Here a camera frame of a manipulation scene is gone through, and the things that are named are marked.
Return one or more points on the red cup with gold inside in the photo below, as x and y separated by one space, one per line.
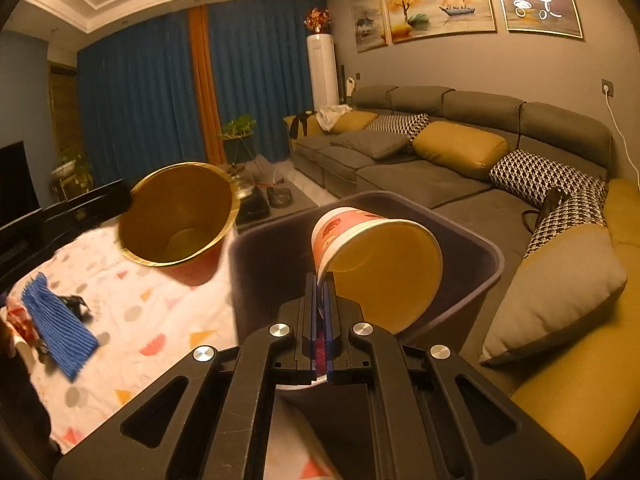
175 215

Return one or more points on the houndstooth pillow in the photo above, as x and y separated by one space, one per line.
570 220

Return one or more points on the orange flower bouquet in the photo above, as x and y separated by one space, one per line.
317 20

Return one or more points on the white handheld appliance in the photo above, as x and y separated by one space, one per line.
349 83

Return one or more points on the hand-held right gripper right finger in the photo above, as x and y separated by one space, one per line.
340 325

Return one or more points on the small framed painting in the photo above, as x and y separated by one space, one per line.
369 17

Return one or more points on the brown wooden door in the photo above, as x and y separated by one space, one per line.
65 110

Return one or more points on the large grey pillow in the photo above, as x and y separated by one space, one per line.
550 290

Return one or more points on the black cloth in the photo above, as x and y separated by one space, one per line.
300 124

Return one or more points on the orange curtain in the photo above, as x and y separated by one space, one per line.
205 85

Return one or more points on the black plastic bag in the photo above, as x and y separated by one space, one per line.
75 305

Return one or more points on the white standing air conditioner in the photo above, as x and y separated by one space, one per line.
322 72

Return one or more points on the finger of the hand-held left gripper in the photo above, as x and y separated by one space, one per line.
60 242
95 202

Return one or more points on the blue curtain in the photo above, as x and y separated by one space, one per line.
265 75
135 100

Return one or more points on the framed grey painting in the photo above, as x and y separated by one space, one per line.
540 0

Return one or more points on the wall socket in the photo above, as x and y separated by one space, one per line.
608 87

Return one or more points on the yellow pillow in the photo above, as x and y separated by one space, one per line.
352 121
460 147

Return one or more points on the framed sailboat painting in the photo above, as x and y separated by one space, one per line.
435 2

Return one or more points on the flat grey pillow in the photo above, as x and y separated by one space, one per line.
375 144

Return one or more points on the red and clear plastic wrapper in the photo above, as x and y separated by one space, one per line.
22 325

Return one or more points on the black television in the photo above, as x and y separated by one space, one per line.
17 180

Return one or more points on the potted plant in dark pot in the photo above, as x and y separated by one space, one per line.
239 135

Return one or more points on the dark tea set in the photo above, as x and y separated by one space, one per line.
260 192

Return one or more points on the white cloth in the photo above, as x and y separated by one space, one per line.
330 115

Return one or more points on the blue foam net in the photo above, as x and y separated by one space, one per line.
55 325

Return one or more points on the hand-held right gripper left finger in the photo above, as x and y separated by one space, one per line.
307 320

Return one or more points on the white cup with beige inside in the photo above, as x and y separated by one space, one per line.
390 270

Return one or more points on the yellow leather seat cushion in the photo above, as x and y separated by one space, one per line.
590 400

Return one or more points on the grey sofa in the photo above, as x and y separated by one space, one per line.
475 105

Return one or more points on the grey plastic bin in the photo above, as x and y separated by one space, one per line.
270 270

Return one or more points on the trailing plant on stand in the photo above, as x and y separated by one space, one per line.
72 167

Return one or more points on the black and white patterned pillow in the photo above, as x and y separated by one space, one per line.
535 172
400 122

